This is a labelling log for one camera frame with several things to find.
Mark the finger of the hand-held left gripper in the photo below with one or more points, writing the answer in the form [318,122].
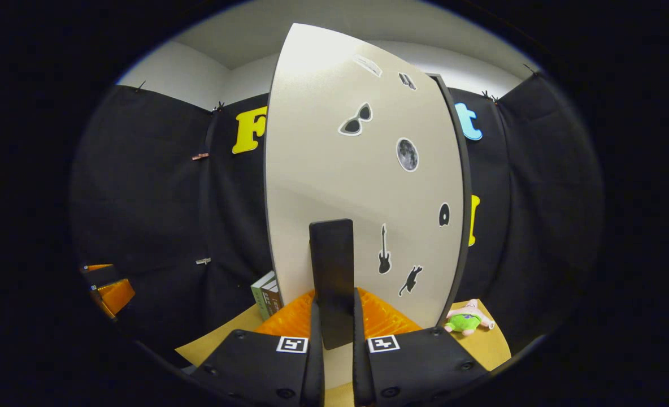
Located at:
[117,297]
[103,275]

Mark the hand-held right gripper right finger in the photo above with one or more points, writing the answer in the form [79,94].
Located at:
[360,373]

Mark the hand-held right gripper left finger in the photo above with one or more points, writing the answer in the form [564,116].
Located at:
[315,373]

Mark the beige cabinet door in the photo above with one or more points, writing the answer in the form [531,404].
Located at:
[323,169]

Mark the black backdrop cloth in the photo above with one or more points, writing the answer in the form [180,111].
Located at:
[142,215]

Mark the thick brown book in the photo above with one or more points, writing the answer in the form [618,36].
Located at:
[278,297]

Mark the thin brown book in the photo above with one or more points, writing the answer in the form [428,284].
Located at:
[271,299]

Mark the green book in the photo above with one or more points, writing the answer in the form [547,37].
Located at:
[258,297]

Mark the green plush toy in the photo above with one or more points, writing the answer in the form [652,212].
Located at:
[464,322]

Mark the pink clip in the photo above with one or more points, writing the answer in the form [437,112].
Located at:
[200,156]

